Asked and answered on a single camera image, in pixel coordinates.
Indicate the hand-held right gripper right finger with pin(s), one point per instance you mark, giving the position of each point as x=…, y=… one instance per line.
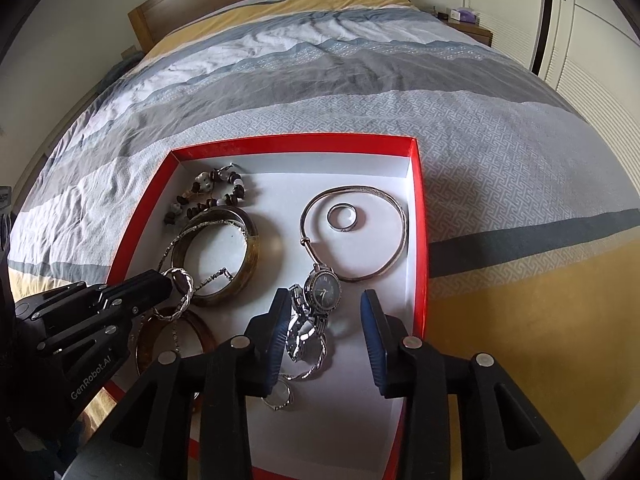
x=372, y=340

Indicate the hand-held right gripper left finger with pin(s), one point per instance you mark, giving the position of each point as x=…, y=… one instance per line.
x=280, y=340

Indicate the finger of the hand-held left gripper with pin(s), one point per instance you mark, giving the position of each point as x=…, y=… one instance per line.
x=145, y=287

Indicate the silver wrist watch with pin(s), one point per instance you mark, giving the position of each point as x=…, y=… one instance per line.
x=324, y=287

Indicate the dark brown translucent bangle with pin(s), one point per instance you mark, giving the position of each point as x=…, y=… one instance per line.
x=251, y=255

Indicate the red cardboard box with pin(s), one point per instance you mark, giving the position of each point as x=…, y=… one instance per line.
x=300, y=180

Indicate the reddish brown bangle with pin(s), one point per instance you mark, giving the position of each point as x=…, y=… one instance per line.
x=206, y=335

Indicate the silver rigid choker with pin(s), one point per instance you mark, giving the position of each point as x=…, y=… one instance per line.
x=404, y=227

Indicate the grey cloth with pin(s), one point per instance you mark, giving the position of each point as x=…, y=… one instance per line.
x=122, y=69

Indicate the striped duvet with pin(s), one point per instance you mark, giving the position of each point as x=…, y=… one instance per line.
x=350, y=85

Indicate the wooden nightstand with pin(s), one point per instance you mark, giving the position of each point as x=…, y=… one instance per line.
x=472, y=32

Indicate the tissue box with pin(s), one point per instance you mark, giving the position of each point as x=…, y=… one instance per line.
x=464, y=14

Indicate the white wardrobe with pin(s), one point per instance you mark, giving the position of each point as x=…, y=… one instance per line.
x=550, y=20

